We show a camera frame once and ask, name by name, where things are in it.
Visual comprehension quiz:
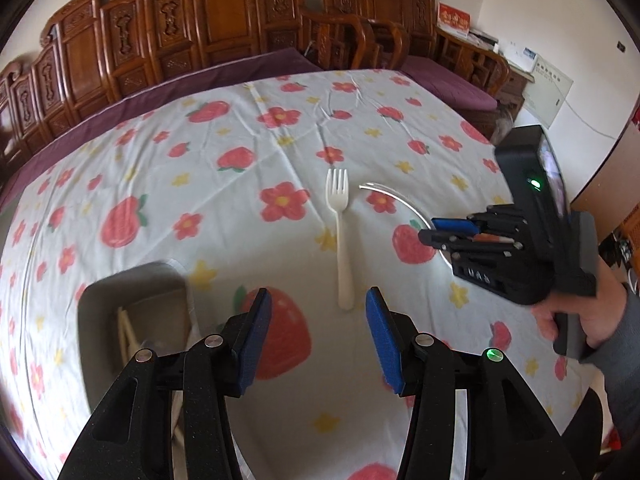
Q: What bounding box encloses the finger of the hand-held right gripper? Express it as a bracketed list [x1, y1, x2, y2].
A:
[430, 204, 529, 236]
[418, 229, 524, 264]

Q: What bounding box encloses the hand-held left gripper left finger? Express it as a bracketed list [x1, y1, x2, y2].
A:
[57, 287, 274, 480]

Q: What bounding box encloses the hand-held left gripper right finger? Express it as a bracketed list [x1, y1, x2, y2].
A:
[365, 286, 584, 480]

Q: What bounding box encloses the clear glass plate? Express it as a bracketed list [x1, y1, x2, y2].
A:
[358, 183, 453, 267]

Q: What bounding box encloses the cream plastic fork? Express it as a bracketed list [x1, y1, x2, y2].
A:
[325, 168, 355, 311]

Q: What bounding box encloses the rectangular metal container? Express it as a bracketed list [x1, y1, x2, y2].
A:
[77, 259, 197, 456]

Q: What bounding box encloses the cream chopstick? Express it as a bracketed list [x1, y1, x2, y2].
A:
[116, 306, 135, 358]
[121, 308, 141, 356]

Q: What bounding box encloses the person's right forearm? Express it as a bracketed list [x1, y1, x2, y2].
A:
[587, 282, 640, 463]

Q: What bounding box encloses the person's right hand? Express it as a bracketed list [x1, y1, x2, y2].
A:
[530, 259, 628, 349]

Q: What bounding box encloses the brown wooden door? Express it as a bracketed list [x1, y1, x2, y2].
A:
[569, 119, 640, 243]

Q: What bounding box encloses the floral strawberry tablecloth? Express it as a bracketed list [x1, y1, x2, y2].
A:
[0, 67, 609, 480]

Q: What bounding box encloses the purple seat cushion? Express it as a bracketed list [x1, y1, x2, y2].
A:
[400, 55, 499, 112]

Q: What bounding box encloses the wooden bench armrest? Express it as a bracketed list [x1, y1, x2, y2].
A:
[434, 29, 512, 128]

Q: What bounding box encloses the stack of papers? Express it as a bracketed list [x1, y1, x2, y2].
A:
[469, 30, 537, 73]

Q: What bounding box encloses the dark cloth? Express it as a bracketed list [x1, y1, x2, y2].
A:
[564, 387, 617, 480]

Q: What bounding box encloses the red box on cabinet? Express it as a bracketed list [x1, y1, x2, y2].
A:
[437, 2, 471, 37]

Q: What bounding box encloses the short carved wooden bench back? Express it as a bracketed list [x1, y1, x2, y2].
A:
[321, 0, 437, 63]

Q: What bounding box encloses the purple underlay cloth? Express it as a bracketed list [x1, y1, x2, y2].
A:
[0, 48, 324, 202]

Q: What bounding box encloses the white wall panel box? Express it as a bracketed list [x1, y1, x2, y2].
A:
[521, 59, 574, 132]

